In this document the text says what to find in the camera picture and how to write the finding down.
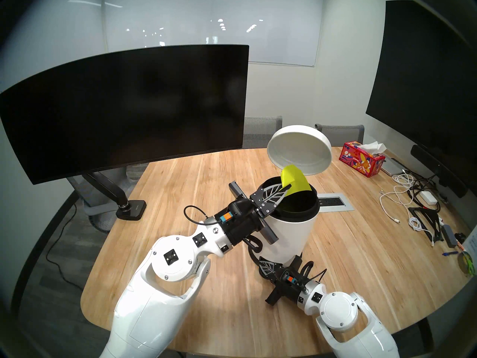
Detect black floor cable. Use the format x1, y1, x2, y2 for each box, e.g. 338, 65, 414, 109
46, 202, 85, 291

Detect silver table outlet panel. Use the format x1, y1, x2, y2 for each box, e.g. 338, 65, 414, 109
318, 193, 354, 213

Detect black wall-mounted screen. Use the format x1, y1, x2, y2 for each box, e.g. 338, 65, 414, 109
366, 0, 477, 192

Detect yellow sticky note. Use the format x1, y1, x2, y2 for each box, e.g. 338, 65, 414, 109
280, 165, 312, 195

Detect white charging cable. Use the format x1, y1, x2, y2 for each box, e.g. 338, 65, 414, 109
379, 173, 435, 246

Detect grey ribbed office chair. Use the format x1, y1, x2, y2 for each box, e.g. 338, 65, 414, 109
243, 116, 283, 149

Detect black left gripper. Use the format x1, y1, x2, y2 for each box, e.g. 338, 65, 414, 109
223, 180, 292, 255

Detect green scissors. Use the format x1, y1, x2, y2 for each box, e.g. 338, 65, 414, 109
458, 251, 476, 276

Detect grey adapter dongle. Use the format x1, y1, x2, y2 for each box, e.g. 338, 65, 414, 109
442, 224, 458, 248

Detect curved black desk monitor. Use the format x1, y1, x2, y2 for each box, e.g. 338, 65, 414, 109
0, 44, 249, 185

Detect black power cable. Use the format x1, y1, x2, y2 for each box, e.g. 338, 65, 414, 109
404, 169, 449, 214

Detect black camera cable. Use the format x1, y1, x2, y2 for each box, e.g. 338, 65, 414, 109
300, 261, 328, 287
183, 205, 220, 225

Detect black left camera cable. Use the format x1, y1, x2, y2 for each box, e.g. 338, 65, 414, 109
183, 205, 220, 225

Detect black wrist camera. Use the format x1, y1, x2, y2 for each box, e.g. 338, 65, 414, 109
217, 198, 255, 224
280, 268, 303, 291

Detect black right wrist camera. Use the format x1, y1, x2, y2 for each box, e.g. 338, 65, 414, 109
280, 268, 303, 291

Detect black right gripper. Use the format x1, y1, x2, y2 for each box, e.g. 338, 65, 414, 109
258, 254, 316, 306

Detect silver laptop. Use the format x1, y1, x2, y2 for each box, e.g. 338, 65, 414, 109
380, 155, 405, 176

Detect white pedal trash can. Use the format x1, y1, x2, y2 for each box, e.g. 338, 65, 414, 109
248, 125, 333, 272

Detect grey mesh office chair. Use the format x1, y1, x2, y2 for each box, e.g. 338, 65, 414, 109
315, 123, 365, 148

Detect black right camera cable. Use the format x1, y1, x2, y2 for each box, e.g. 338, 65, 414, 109
300, 261, 328, 287

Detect white paper sheet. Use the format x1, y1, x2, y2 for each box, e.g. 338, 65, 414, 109
463, 227, 477, 266

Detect black folding stand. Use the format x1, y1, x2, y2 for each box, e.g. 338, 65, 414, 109
408, 206, 444, 242

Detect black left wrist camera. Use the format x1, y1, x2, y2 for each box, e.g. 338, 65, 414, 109
217, 198, 255, 224

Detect colourful red tissue box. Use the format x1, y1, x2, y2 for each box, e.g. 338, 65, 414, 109
339, 141, 386, 178

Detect glass whiteboard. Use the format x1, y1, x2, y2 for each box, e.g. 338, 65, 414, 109
102, 0, 324, 67

